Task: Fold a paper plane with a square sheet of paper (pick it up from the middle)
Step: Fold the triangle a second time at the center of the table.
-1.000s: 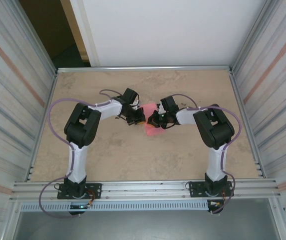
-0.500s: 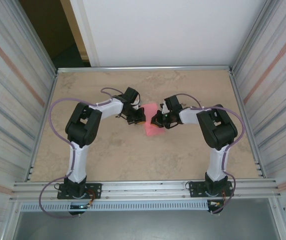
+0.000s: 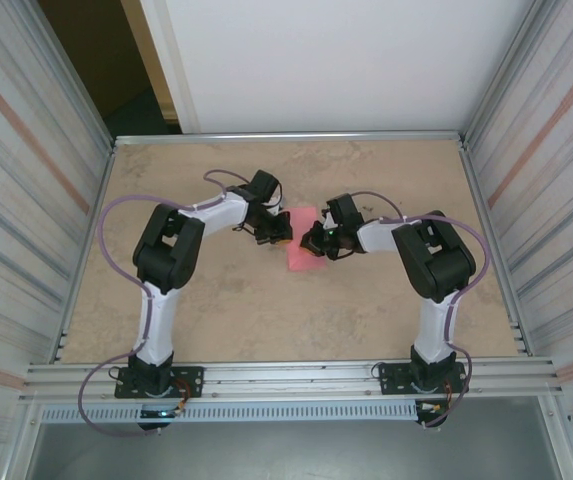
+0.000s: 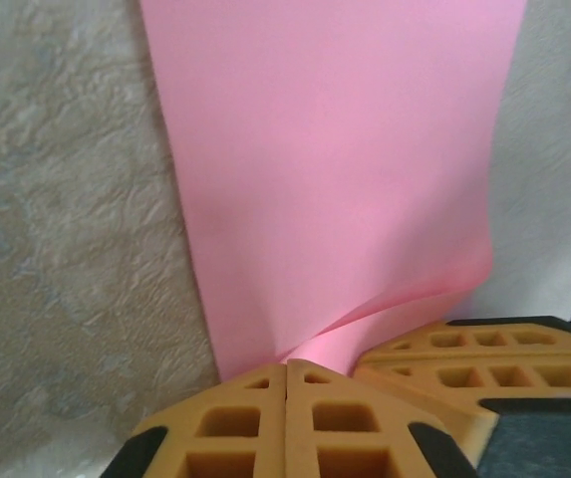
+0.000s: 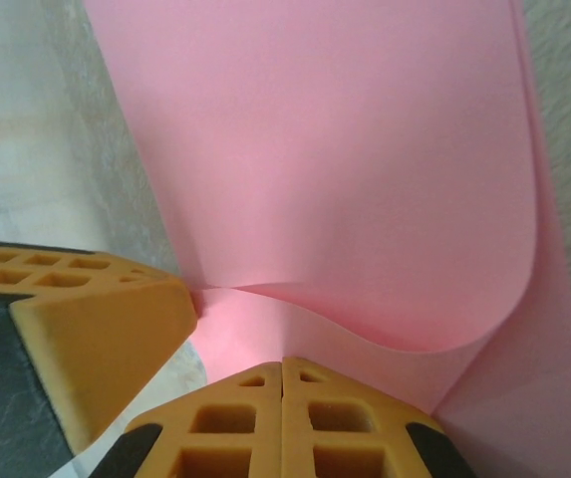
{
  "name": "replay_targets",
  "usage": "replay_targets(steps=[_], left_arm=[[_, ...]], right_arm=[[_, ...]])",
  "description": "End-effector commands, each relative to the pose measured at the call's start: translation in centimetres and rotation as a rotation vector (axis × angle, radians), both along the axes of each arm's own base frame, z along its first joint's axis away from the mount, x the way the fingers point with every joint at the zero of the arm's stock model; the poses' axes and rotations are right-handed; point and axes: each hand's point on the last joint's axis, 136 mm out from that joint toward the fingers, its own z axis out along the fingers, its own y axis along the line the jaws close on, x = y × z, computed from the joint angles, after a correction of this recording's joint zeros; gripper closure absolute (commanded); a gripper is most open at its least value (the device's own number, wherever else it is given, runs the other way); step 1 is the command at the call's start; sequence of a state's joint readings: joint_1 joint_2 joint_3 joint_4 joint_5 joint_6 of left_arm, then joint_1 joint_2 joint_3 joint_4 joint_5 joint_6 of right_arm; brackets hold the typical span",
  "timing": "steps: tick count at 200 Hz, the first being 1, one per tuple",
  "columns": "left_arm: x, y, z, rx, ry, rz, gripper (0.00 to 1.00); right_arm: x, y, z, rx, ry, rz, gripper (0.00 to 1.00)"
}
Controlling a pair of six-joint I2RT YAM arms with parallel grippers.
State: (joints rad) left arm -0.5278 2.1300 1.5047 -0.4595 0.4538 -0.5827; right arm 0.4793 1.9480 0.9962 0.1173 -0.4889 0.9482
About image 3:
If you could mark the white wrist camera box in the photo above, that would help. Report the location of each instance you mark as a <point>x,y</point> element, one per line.
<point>276,205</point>
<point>328,220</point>

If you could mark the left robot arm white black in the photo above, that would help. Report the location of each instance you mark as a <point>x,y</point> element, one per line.
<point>166,250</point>

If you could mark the wide aluminium mounting rail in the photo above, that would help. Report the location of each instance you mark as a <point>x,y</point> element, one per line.
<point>291,380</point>

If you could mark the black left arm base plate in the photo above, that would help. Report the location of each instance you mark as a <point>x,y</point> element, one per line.
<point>191,380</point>

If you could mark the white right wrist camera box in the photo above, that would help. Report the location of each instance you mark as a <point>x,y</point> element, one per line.
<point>328,220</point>

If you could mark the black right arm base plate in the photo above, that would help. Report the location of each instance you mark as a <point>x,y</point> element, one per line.
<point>391,377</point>

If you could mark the aluminium table edge rail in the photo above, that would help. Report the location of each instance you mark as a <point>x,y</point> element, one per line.
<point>291,137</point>

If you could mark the aluminium frame post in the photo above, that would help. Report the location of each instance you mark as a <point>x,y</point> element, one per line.
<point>73,75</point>
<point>506,75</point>

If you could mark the small controller board green light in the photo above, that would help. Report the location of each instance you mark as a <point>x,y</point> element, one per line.
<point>158,413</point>

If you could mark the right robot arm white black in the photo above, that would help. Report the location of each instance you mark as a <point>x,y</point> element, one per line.
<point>436,255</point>

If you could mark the pink cloth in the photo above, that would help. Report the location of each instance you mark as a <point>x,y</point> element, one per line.
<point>306,262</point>

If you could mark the beige wooden door frame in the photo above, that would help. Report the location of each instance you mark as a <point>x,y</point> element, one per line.
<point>149,50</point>

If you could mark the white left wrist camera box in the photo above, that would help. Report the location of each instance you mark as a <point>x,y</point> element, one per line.
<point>276,205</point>

